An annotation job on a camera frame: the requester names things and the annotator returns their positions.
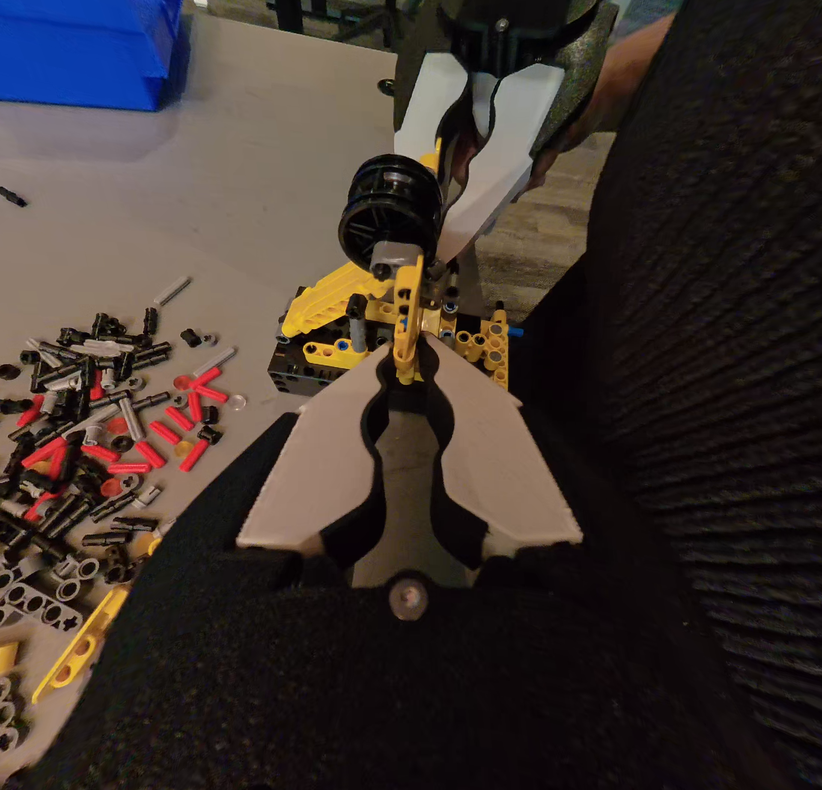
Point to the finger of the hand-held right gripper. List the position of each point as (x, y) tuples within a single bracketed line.
[(427, 97), (514, 135)]

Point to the person's right hand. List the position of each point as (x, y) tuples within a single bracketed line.
[(600, 106)]

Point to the pile of loose toy pieces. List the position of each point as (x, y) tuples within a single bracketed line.
[(77, 430)]

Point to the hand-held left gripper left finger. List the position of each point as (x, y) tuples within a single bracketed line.
[(302, 482)]

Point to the grey toy axle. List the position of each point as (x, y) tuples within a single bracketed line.
[(172, 290)]

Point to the round table grommet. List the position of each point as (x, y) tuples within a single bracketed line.
[(387, 86)]

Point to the nested blue plastic bins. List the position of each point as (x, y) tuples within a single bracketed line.
[(83, 32)]

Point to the small black toy pin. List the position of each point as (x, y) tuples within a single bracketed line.
[(13, 197)]

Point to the yellow brick wheel assembly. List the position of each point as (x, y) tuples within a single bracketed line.
[(408, 302)]

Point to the black yellow toy brick base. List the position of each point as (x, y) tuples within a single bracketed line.
[(321, 353)]

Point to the person's right forearm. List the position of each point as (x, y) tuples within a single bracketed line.
[(706, 225)]

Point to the black toy wheel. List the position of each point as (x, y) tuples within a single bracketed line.
[(392, 206)]

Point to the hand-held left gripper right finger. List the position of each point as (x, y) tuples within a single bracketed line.
[(507, 475)]

